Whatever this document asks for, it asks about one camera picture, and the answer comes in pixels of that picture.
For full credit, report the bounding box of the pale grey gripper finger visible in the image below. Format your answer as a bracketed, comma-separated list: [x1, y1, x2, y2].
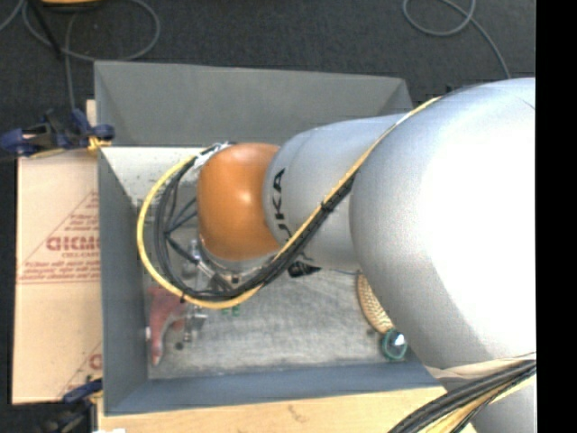
[166, 308, 209, 334]
[177, 327, 199, 352]

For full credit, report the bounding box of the pink soft toy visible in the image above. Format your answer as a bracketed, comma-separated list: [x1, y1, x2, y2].
[145, 285, 187, 367]

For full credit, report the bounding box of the grey metal bin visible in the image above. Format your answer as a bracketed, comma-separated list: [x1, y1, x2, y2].
[93, 60, 448, 417]

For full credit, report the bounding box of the brown cardboard board, red print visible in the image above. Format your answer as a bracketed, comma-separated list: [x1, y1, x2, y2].
[11, 150, 105, 406]

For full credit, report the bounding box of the tan woven oval object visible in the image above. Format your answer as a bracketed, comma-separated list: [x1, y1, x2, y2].
[355, 272, 396, 336]

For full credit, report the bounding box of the green and clear round object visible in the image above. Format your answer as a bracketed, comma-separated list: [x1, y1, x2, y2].
[378, 328, 409, 363]

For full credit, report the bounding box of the black cylinder on white bracket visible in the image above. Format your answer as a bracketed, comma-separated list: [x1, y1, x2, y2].
[286, 261, 323, 280]

